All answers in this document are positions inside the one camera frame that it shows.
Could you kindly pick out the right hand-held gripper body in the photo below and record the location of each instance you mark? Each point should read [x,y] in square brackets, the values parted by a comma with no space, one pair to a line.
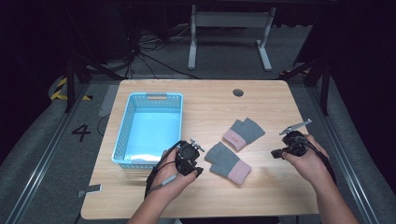
[294,144]

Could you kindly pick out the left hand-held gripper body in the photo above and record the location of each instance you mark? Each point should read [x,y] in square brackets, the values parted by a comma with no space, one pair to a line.
[186,154]

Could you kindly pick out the grey pink fingerless glove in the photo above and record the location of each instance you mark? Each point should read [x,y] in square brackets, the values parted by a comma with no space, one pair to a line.
[225,160]

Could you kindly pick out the grey pink glove red label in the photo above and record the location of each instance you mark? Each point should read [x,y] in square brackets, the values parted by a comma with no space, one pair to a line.
[247,130]

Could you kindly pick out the blue plastic basket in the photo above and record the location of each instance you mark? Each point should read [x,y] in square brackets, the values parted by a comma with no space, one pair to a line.
[152,133]

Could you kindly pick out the person's right hand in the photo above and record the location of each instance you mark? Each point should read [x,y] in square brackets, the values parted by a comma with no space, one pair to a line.
[313,165]

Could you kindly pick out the person's left hand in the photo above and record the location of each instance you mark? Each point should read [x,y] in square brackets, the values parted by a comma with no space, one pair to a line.
[168,183]

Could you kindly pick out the black metal stand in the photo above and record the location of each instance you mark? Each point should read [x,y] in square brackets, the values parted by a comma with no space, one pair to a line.
[71,84]
[325,90]

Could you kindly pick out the grey floor tape strip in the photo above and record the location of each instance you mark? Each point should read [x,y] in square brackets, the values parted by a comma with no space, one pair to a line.
[109,99]

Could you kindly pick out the grey tape piece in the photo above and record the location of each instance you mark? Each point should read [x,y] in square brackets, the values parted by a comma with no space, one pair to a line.
[93,188]

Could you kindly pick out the yellow black floor tape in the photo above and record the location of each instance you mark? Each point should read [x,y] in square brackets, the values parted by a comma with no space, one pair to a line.
[59,93]

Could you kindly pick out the aluminium floor rail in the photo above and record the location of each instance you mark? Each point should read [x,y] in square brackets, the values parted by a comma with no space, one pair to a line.
[46,155]
[345,161]

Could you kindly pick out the white metal desk frame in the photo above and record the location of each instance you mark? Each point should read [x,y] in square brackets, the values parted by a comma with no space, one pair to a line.
[230,19]

